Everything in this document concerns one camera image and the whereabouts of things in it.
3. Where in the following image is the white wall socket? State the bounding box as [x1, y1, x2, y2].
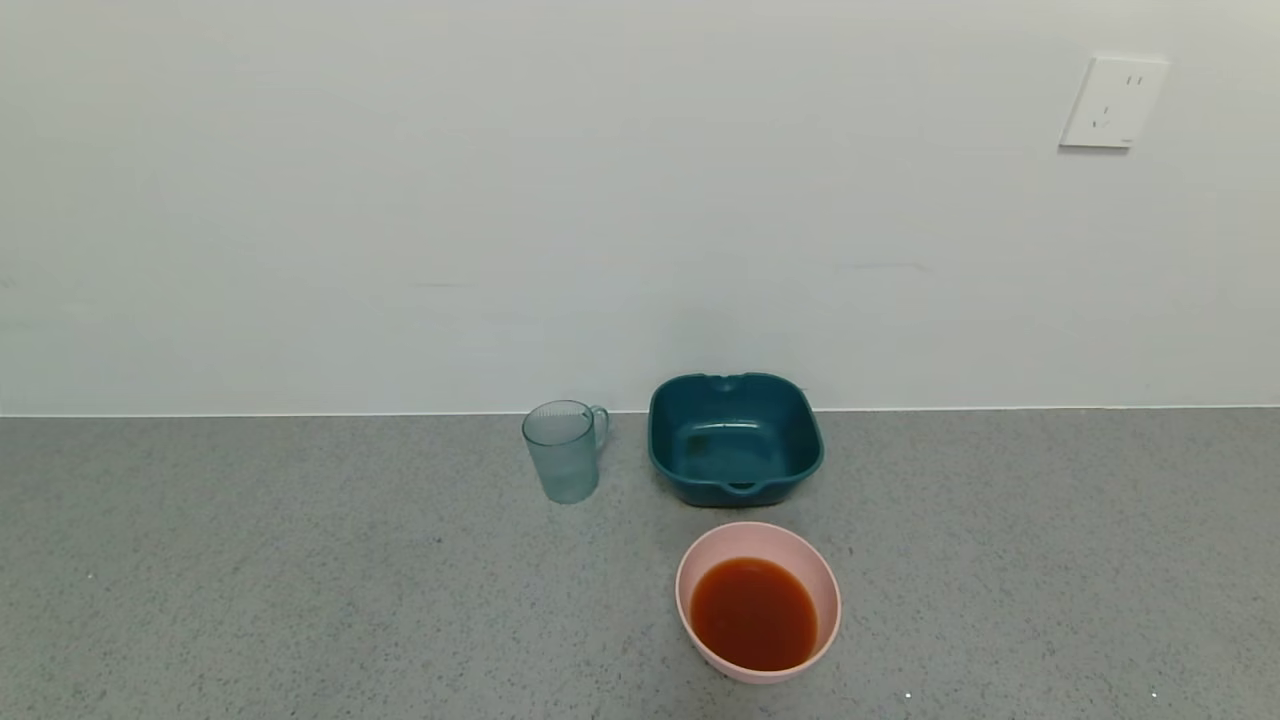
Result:
[1059, 56, 1171, 150]

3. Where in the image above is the teal square plastic basin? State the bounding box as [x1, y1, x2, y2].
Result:
[648, 372, 826, 508]

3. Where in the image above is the reddish brown liquid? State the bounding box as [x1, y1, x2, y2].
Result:
[690, 557, 819, 673]

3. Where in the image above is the clear blue ribbed cup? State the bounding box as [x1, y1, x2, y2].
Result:
[521, 400, 610, 505]

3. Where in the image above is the pink round bowl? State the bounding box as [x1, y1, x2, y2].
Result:
[676, 521, 843, 686]

